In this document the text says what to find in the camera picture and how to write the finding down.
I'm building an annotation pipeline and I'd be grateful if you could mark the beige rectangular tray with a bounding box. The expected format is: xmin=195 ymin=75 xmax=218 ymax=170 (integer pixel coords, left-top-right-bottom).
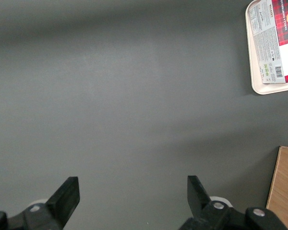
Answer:
xmin=245 ymin=0 xmax=288 ymax=96

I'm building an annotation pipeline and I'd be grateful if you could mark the wooden two-drawer cabinet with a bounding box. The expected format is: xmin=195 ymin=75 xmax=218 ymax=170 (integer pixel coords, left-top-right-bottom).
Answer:
xmin=265 ymin=145 xmax=288 ymax=230

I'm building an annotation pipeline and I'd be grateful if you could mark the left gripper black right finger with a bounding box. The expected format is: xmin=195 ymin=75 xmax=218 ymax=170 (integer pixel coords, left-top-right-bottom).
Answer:
xmin=179 ymin=175 xmax=234 ymax=230

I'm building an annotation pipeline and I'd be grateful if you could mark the red tartan shortbread box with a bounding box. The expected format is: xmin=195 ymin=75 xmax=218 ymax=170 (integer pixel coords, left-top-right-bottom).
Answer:
xmin=249 ymin=0 xmax=288 ymax=85

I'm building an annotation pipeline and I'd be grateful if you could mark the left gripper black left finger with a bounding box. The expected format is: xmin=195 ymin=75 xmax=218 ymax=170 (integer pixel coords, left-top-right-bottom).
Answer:
xmin=22 ymin=176 xmax=81 ymax=230

